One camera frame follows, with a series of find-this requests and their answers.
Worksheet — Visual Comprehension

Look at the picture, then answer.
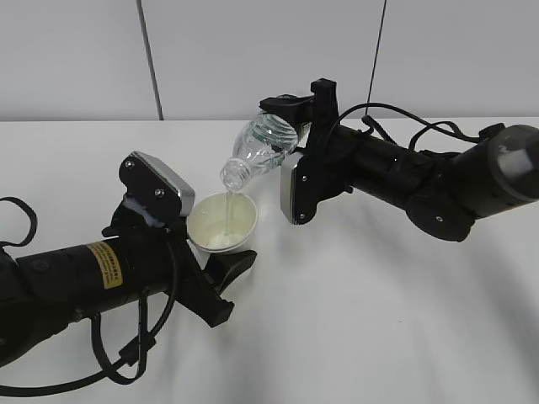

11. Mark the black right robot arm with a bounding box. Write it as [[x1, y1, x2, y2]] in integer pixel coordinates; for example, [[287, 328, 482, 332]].
[[259, 79, 538, 242]]

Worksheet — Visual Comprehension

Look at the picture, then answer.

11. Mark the white paper cup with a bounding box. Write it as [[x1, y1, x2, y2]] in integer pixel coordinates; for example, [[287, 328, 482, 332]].
[[186, 193, 259, 253]]

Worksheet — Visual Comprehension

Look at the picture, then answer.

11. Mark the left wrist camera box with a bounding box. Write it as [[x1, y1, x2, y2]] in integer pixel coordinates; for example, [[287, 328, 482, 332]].
[[119, 151, 195, 226]]

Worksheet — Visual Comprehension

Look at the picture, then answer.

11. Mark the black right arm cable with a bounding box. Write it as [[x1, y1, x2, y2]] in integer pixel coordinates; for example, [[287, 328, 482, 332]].
[[332, 102, 494, 152]]

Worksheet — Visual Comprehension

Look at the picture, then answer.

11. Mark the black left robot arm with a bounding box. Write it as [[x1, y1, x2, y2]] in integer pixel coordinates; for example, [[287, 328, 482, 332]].
[[1, 206, 257, 365]]

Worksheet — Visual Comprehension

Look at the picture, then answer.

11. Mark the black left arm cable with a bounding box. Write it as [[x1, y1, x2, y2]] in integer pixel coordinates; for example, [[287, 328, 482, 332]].
[[0, 235, 178, 386]]

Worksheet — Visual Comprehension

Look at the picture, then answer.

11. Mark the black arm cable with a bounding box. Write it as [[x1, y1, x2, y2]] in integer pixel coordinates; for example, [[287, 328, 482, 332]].
[[0, 235, 178, 386], [332, 102, 494, 152]]

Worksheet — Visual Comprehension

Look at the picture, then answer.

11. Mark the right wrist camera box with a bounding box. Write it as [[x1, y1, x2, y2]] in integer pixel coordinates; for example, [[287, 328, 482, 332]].
[[280, 151, 322, 226]]

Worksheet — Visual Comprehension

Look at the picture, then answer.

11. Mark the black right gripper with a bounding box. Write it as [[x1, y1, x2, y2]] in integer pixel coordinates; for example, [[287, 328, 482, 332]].
[[259, 78, 355, 198]]

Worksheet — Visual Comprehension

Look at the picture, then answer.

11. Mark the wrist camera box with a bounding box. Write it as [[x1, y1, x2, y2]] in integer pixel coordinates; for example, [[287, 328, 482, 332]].
[[119, 151, 195, 226], [280, 151, 322, 226]]

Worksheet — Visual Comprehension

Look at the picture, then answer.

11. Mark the clear water bottle green label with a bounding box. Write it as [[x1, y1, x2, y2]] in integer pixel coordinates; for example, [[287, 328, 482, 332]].
[[220, 112, 303, 193]]

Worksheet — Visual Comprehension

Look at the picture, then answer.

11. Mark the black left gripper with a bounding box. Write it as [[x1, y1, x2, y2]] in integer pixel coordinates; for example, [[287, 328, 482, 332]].
[[102, 202, 257, 327]]

